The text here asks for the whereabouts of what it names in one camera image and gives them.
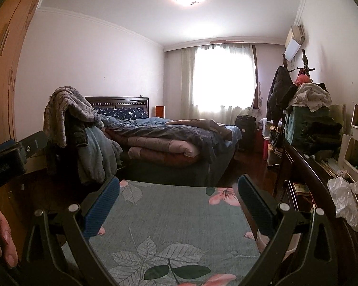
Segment navy star print pillow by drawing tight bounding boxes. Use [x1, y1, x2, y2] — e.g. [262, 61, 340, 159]
[91, 106, 148, 122]

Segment white window curtain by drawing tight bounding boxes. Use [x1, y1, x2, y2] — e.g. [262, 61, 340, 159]
[180, 43, 261, 120]

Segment beige clothes pile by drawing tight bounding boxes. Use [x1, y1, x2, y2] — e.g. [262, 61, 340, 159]
[288, 83, 333, 110]

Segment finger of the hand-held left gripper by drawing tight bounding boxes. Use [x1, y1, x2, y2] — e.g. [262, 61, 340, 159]
[21, 130, 48, 159]

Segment wooden coat rack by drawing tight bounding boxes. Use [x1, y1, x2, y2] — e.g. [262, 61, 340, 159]
[282, 49, 316, 78]

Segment grey fuzzy blanket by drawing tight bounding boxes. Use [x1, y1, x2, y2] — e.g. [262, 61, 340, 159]
[44, 86, 105, 148]

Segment blue patterned quilt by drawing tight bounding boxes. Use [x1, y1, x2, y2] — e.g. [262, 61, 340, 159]
[100, 117, 243, 164]

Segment white storage bins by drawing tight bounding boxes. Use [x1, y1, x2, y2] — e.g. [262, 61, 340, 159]
[340, 104, 358, 186]

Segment black folded clothes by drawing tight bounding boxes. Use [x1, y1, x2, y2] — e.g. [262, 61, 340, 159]
[301, 121, 344, 156]

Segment white air conditioner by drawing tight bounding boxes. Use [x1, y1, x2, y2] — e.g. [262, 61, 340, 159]
[284, 25, 306, 62]

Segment black suitcase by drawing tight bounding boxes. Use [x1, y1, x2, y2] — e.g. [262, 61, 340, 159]
[235, 115, 257, 153]

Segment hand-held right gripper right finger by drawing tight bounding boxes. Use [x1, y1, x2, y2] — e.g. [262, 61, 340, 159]
[237, 174, 337, 286]

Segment light blue fleece blanket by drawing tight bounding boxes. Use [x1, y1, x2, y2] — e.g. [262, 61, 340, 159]
[77, 127, 123, 184]

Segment black hanging coats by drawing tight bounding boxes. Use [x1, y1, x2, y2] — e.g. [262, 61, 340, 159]
[267, 66, 298, 123]

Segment dark wooden dresser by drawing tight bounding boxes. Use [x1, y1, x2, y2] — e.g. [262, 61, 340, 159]
[273, 140, 358, 286]

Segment dark wooden headboard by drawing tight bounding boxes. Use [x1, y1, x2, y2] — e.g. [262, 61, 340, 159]
[84, 96, 150, 118]

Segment person's left hand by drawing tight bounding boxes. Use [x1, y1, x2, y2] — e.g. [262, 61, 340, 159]
[0, 208, 19, 270]

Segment grey floral tablecloth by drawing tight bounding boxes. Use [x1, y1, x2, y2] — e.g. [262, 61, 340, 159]
[60, 179, 261, 286]

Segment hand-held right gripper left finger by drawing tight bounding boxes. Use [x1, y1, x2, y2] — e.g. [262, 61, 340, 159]
[24, 176, 121, 286]

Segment clear plastic container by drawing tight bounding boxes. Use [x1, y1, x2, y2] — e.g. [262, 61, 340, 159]
[260, 118, 275, 140]

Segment white plastic bag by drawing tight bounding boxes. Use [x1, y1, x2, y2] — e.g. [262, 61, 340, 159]
[327, 177, 358, 233]

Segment pink folded quilt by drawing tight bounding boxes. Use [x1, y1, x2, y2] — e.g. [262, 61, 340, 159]
[104, 131, 204, 168]

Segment small brown book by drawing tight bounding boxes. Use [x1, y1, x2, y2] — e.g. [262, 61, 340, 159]
[292, 182, 311, 197]

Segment green storage box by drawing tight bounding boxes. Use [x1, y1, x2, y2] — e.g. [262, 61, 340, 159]
[285, 104, 332, 156]

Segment light wooden wardrobe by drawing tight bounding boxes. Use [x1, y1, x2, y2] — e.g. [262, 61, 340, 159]
[0, 0, 53, 150]

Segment brown blanket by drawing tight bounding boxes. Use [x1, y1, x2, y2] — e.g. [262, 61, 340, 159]
[164, 119, 234, 139]

